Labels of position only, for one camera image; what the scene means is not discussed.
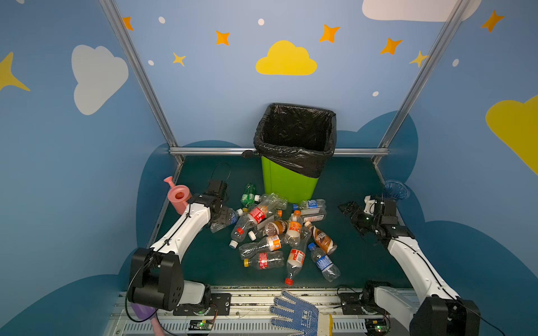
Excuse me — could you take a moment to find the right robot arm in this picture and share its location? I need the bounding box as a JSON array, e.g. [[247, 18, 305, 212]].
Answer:
[[338, 197, 481, 335]]

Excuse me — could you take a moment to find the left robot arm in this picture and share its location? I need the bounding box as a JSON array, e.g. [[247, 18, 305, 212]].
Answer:
[[127, 194, 228, 314]]

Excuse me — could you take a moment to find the green bin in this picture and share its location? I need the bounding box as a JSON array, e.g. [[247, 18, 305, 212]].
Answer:
[[261, 157, 318, 204]]

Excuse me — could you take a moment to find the black bin liner bag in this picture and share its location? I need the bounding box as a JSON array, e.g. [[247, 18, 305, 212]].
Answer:
[[254, 103, 337, 179]]

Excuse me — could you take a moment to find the Coca-Cola bottle red label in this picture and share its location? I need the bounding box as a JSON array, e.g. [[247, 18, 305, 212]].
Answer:
[[229, 200, 275, 249]]

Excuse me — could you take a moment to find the purple ribbed vase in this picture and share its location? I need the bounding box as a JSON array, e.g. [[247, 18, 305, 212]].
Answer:
[[382, 179, 411, 202]]

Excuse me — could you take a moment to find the clear bottle blue label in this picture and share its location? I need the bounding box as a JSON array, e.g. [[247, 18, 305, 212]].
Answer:
[[293, 199, 326, 211]]

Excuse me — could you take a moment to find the crushed green bottle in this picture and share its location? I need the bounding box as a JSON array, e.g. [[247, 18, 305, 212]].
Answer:
[[241, 183, 256, 208]]

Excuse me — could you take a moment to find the clear bottle grey label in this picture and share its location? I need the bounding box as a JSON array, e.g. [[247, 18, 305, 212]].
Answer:
[[301, 207, 326, 223]]

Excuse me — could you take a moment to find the amber tea bottle white cap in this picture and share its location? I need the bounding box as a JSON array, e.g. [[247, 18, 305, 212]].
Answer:
[[304, 221, 338, 255]]

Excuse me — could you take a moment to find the pink watering can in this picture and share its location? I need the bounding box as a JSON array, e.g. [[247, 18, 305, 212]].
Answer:
[[164, 176, 191, 215]]

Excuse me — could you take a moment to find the clear bottle white cap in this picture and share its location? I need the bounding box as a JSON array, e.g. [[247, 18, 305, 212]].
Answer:
[[254, 193, 288, 210]]

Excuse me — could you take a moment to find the brown tea bottle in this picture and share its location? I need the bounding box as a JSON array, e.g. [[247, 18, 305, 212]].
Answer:
[[248, 219, 288, 241]]

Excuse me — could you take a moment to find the clear bottle orange label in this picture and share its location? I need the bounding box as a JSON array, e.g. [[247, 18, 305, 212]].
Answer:
[[239, 235, 282, 260]]

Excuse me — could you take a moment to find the orange label bottle orange cap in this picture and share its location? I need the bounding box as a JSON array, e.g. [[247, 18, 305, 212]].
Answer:
[[284, 210, 303, 246]]

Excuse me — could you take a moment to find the Pepsi bottle blue cap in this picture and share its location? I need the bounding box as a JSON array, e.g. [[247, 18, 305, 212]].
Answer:
[[308, 243, 340, 282]]

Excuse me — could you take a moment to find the Coke bottle yellow cap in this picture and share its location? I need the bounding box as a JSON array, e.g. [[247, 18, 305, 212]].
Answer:
[[243, 251, 284, 270]]

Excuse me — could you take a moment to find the tall bottle red cap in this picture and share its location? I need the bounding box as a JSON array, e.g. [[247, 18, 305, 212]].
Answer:
[[284, 228, 311, 286]]

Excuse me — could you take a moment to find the blue dotted work glove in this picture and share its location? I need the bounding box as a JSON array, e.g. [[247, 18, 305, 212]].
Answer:
[[270, 291, 333, 336]]

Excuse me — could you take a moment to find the purple toy shovel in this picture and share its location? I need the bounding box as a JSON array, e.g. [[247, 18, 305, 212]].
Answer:
[[130, 303, 165, 336]]

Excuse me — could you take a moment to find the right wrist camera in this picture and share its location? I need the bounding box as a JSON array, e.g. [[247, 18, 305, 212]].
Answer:
[[364, 195, 378, 215]]

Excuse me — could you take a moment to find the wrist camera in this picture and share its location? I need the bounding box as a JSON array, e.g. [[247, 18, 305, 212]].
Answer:
[[364, 195, 378, 215], [206, 179, 228, 199]]

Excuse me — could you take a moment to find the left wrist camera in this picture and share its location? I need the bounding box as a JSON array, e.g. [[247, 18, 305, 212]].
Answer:
[[206, 179, 228, 199]]

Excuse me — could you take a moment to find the right aluminium post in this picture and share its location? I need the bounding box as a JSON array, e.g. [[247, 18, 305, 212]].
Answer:
[[372, 0, 472, 167]]

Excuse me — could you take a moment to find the aluminium post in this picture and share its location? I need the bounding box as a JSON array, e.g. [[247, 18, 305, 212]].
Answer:
[[372, 0, 472, 167], [99, 0, 177, 149]]

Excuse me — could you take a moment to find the aluminium back rail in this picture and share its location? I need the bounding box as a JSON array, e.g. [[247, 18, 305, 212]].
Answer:
[[169, 147, 389, 158]]

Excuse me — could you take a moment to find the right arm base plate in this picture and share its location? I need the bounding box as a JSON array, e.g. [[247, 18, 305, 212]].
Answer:
[[338, 293, 385, 316]]

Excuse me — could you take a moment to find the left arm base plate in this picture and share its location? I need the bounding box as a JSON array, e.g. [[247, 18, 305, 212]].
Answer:
[[172, 293, 232, 316]]

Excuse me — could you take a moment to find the left aluminium post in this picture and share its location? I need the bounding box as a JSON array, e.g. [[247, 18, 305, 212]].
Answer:
[[99, 0, 177, 149]]

